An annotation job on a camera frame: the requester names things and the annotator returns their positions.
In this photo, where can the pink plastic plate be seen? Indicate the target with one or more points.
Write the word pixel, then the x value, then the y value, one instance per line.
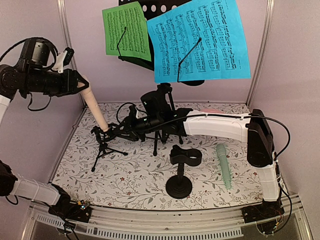
pixel 211 111

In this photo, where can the green sheet music page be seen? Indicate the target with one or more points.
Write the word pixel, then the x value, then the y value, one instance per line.
pixel 126 32

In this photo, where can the beige toy microphone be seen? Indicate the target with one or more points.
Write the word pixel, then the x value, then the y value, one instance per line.
pixel 91 101

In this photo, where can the black tripod microphone stand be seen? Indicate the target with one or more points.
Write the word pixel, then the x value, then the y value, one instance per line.
pixel 103 148

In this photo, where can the mint green toy microphone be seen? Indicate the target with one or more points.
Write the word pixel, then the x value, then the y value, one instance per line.
pixel 221 153

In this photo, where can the blue sheet music page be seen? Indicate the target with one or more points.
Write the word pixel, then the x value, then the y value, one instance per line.
pixel 222 53

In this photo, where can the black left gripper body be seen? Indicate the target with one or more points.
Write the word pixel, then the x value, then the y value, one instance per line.
pixel 60 86

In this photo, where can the black round-base microphone stand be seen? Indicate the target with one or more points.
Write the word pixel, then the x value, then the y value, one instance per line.
pixel 180 186

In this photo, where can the black music stand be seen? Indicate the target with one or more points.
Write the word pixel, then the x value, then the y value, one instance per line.
pixel 169 43

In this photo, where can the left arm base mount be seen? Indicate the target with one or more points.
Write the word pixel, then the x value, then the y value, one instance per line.
pixel 67 209

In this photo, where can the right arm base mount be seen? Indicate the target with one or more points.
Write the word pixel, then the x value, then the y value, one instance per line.
pixel 270 213

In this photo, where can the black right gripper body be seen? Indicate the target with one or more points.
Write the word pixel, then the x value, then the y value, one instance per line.
pixel 135 129

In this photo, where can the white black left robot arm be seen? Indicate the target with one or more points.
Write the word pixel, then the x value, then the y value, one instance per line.
pixel 39 69

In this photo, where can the aluminium front rail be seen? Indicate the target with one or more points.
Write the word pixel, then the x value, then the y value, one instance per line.
pixel 228 223

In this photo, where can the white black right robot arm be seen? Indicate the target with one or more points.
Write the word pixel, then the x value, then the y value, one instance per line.
pixel 165 120

